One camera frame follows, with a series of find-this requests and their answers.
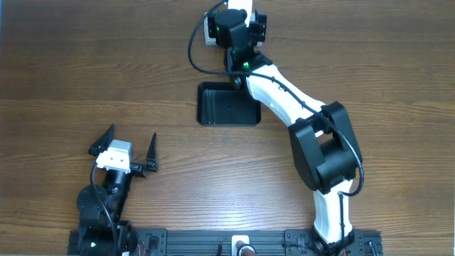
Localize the black tray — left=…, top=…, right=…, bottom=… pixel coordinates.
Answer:
left=197, top=81, right=262, bottom=127

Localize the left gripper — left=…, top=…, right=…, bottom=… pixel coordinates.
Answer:
left=87, top=124, right=159, bottom=179

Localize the clear test tube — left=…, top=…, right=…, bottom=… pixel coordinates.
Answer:
left=203, top=89, right=211, bottom=124

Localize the white test tube rack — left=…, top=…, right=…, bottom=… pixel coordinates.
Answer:
left=203, top=11, right=267, bottom=48

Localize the mounting rail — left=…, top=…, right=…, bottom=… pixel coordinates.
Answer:
left=67, top=228, right=384, bottom=256

